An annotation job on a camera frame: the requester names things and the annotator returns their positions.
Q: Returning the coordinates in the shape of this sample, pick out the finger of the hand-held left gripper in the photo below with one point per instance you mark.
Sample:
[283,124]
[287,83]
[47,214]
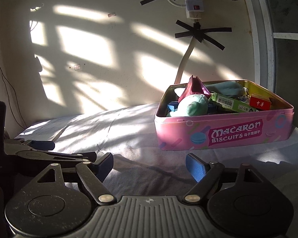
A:
[39,156]
[42,145]

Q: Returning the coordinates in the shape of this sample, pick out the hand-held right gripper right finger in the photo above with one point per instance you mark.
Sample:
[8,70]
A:
[195,166]

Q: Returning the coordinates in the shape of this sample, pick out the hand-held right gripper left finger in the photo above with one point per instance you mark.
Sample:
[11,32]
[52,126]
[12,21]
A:
[105,165]

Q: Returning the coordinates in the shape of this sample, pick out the pink biscuit tin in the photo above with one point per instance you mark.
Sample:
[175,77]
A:
[178,131]

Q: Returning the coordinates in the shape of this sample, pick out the teal plush toy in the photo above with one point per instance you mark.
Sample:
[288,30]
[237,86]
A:
[193,106]

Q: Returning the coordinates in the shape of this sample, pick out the blue plastic clip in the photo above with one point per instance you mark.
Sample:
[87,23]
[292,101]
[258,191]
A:
[173,106]

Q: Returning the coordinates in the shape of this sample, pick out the long green box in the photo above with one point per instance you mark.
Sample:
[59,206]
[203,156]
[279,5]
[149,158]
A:
[228,103]

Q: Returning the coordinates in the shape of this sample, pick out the pink packet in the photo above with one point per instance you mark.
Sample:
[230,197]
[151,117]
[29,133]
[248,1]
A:
[195,88]

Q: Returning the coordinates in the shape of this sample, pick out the teal pencil case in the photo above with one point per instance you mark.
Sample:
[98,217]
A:
[226,89]

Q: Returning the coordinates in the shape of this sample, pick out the red cigarette box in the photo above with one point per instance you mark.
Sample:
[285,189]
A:
[259,103]

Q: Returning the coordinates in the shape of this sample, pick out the clear wall hook sticker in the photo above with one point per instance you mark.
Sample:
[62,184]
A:
[77,67]

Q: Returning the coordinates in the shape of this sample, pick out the white door frame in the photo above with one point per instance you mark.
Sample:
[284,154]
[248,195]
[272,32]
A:
[263,29]

